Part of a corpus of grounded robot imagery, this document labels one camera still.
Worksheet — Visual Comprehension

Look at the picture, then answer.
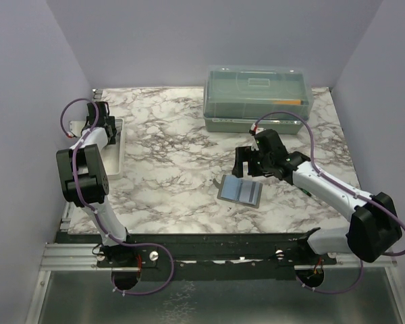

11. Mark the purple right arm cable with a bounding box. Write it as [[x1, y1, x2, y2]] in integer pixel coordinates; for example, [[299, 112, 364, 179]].
[[249, 111, 405, 294]]

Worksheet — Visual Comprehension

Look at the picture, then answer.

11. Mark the grey leather card holder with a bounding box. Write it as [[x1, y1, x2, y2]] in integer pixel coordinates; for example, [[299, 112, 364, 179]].
[[212, 175, 263, 209]]

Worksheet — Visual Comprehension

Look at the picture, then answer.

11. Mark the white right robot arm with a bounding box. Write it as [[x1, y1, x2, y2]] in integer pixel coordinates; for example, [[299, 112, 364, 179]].
[[232, 130, 402, 265]]

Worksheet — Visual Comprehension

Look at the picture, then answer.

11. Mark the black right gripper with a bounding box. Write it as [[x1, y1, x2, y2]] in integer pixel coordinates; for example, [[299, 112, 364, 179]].
[[232, 146, 273, 178]]

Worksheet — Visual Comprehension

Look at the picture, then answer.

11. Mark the white plastic card tray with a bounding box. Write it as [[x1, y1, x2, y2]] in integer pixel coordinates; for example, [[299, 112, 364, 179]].
[[82, 118, 126, 180]]

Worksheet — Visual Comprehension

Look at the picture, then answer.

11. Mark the clear lidded storage box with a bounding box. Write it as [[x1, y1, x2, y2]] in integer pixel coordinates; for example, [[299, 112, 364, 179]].
[[202, 65, 314, 134]]

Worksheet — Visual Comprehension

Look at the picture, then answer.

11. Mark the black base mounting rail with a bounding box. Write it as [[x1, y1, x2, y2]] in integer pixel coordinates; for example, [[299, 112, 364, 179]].
[[55, 232, 336, 284]]

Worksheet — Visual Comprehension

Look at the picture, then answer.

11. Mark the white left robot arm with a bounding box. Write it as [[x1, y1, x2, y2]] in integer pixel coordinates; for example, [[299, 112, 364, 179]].
[[56, 98, 136, 267]]

